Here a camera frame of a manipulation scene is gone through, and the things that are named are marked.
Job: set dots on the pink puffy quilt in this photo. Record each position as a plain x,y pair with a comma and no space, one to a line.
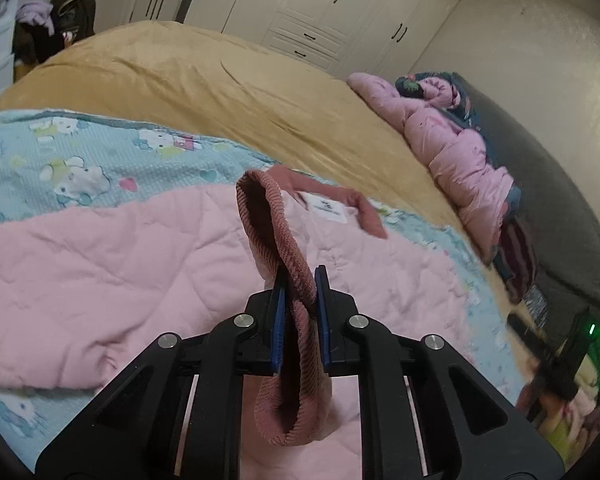
445,145

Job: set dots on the light blue cartoon printed blanket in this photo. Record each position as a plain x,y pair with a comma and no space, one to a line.
80,160

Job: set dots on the white wardrobe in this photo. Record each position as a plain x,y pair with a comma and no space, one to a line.
330,5

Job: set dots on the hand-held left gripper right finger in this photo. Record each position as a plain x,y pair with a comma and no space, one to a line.
323,330

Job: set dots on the tan bedspread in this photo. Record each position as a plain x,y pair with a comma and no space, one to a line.
205,85

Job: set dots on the grey padded headboard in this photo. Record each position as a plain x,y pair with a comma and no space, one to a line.
545,185

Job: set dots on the dark clothes pile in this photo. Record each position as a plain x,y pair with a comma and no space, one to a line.
37,45

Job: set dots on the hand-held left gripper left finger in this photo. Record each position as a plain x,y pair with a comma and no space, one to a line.
278,330

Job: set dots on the purple cloth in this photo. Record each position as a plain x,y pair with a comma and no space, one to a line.
35,14

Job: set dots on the pink quilted jacket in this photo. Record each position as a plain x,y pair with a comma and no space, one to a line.
130,270

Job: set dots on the black backpack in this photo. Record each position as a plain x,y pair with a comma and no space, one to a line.
72,10

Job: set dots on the dark striped cloth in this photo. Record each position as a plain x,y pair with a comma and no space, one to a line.
517,260

